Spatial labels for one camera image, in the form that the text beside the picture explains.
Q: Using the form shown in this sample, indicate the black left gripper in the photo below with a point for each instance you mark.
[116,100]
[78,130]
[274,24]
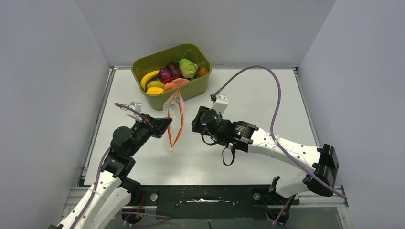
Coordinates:
[157,126]

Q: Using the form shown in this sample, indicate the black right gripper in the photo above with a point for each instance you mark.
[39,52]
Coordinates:
[198,127]

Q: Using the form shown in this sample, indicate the clear zip top bag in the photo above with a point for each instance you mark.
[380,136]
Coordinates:
[174,108]

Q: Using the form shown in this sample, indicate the purple red onion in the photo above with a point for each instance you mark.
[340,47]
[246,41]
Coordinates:
[164,74]

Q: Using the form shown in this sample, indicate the green cabbage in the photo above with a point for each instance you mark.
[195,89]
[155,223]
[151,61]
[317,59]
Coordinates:
[187,68]

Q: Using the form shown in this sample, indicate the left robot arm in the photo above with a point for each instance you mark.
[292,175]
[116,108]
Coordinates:
[112,188]

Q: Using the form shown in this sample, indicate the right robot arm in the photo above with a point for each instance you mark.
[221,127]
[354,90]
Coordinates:
[319,165]

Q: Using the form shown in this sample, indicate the green plastic bin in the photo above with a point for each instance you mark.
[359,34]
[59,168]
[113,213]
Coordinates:
[159,60]

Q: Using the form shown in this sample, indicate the orange peach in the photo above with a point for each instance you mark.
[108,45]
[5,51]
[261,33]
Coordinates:
[169,86]

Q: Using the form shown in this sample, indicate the green yellow mango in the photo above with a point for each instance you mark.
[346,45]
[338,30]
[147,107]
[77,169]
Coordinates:
[156,83]

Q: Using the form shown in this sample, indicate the red chili pepper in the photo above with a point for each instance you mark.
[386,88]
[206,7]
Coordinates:
[169,80]

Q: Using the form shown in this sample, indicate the pink peach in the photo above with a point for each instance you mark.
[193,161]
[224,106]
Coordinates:
[180,81]

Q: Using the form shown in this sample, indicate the yellow banana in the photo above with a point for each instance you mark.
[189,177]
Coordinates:
[146,78]

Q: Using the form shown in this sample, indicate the small orange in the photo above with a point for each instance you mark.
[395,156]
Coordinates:
[202,72]

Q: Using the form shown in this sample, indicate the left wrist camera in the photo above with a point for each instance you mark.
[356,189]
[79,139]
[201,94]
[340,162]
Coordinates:
[134,106]

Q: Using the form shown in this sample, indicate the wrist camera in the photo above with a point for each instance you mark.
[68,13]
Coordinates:
[220,103]
[134,106]

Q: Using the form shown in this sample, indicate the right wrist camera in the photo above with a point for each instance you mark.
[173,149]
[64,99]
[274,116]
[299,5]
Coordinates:
[220,103]

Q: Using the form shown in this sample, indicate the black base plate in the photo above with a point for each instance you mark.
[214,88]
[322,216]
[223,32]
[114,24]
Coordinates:
[256,202]

